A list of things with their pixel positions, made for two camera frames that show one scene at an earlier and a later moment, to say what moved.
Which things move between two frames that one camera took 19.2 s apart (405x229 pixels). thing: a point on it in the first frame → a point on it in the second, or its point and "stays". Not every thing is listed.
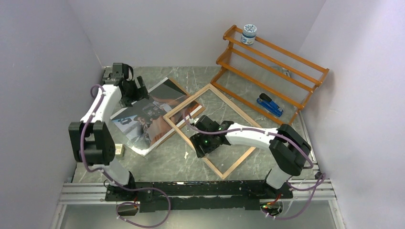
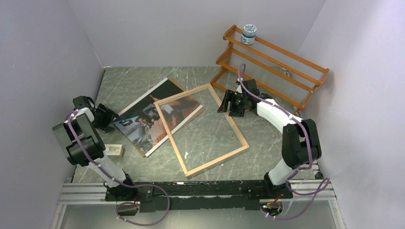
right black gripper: (197, 140) → (231, 96)
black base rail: (159, 197) stays
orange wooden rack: (268, 77) stays
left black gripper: (140, 93) → (109, 116)
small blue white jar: (248, 36) stays
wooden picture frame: (204, 157) → (188, 93)
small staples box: (119, 150) stays
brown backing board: (143, 126) stays
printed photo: (143, 122) stays
